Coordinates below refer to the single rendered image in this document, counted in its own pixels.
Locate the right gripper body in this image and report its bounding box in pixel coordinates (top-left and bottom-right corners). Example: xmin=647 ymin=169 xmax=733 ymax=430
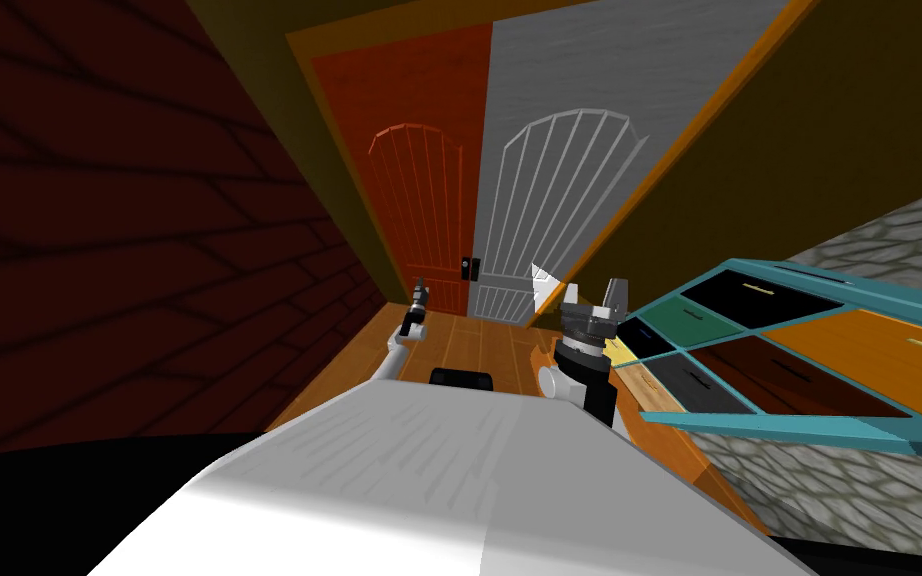
xmin=558 ymin=301 xmax=620 ymax=349

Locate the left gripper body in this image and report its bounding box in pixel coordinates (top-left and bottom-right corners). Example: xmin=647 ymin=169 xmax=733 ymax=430
xmin=399 ymin=277 xmax=431 ymax=338

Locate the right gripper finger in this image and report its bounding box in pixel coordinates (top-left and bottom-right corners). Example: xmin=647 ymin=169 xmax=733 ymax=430
xmin=530 ymin=261 xmax=566 ymax=316
xmin=603 ymin=277 xmax=632 ymax=317

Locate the red door leaf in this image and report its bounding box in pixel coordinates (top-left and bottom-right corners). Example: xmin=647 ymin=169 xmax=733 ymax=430
xmin=310 ymin=22 xmax=495 ymax=318

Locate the grey door leaf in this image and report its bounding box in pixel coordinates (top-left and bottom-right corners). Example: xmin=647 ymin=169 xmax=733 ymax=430
xmin=466 ymin=0 xmax=792 ymax=327

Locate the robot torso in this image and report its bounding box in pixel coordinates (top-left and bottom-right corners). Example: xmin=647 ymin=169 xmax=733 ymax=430
xmin=88 ymin=367 xmax=820 ymax=576

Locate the teal chest of coloured drawers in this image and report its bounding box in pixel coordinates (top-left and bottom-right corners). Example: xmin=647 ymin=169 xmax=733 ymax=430
xmin=611 ymin=257 xmax=922 ymax=463

